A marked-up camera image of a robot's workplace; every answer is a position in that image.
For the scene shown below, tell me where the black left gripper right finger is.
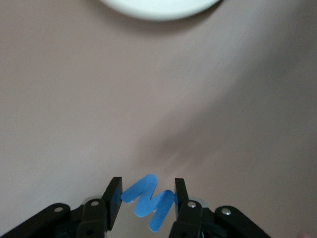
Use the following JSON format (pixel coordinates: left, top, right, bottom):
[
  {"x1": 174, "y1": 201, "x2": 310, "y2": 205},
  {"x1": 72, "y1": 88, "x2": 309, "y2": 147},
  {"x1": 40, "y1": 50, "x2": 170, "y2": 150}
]
[{"x1": 169, "y1": 178, "x2": 273, "y2": 238}]

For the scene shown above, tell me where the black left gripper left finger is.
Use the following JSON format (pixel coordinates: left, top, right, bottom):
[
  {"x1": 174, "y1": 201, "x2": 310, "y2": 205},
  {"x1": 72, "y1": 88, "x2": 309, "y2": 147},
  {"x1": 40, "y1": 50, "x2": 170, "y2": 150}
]
[{"x1": 0, "y1": 176, "x2": 124, "y2": 238}]

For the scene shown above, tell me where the blue foam capital M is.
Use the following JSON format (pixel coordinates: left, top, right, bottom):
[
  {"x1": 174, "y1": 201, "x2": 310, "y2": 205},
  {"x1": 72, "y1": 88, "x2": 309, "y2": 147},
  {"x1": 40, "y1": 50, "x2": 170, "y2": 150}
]
[{"x1": 120, "y1": 173, "x2": 176, "y2": 233}]

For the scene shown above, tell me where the beige round plate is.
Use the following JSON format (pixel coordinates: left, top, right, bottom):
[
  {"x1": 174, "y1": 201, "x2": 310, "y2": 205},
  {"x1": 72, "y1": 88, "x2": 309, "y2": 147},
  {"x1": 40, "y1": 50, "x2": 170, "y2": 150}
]
[{"x1": 98, "y1": 0, "x2": 223, "y2": 21}]

